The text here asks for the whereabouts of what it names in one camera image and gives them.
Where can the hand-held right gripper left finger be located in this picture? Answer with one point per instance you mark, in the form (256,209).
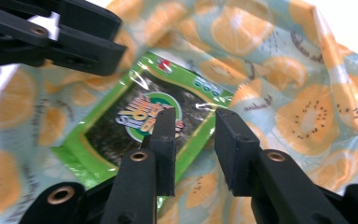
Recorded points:
(136,186)

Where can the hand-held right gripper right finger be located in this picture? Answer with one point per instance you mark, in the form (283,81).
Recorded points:
(276,193)

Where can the green seaweed snack packet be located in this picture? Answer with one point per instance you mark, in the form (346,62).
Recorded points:
(112,137)

